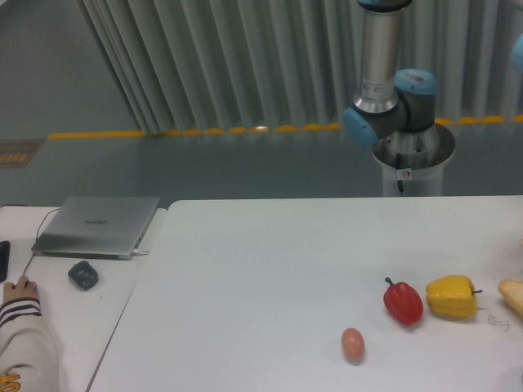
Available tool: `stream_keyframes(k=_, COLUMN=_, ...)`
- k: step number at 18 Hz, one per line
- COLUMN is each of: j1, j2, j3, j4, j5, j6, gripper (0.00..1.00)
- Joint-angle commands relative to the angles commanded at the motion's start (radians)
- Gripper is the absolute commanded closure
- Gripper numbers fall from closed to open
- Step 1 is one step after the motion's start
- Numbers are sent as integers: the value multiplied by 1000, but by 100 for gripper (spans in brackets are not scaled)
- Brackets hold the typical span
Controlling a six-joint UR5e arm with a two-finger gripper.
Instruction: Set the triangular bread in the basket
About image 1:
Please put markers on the person's hand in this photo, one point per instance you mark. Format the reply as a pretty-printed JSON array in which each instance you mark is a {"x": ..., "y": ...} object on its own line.
[{"x": 23, "y": 289}]

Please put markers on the triangular bread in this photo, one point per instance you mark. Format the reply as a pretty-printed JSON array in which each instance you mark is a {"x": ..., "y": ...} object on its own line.
[{"x": 512, "y": 292}]

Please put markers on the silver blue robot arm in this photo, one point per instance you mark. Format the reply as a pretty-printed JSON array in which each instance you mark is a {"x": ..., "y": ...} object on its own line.
[{"x": 378, "y": 61}]

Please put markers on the cream striped sleeve forearm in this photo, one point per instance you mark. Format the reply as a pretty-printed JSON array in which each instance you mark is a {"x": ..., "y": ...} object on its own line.
[{"x": 30, "y": 359}]

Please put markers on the black keyboard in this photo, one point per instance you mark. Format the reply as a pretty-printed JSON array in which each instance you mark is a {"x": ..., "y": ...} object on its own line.
[{"x": 5, "y": 247}]

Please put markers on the black plastic holder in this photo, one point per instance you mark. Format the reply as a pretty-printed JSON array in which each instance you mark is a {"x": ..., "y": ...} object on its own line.
[{"x": 83, "y": 276}]

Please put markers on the silver closed laptop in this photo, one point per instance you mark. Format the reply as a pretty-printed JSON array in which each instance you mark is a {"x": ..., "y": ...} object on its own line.
[{"x": 97, "y": 227}]

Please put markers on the grey pleated curtain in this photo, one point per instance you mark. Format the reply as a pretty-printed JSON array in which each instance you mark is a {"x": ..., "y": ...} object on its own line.
[{"x": 200, "y": 65}]

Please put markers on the brown egg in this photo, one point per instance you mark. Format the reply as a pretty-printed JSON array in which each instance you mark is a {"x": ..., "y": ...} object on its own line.
[{"x": 352, "y": 343}]

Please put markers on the red bell pepper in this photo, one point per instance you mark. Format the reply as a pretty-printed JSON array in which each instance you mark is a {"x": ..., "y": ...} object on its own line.
[{"x": 403, "y": 302}]

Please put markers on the yellow bell pepper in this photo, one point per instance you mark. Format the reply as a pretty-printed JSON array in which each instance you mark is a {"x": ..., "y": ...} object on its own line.
[{"x": 452, "y": 296}]

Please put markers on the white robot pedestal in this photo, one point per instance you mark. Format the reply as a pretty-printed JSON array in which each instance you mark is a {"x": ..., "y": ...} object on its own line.
[{"x": 413, "y": 163}]

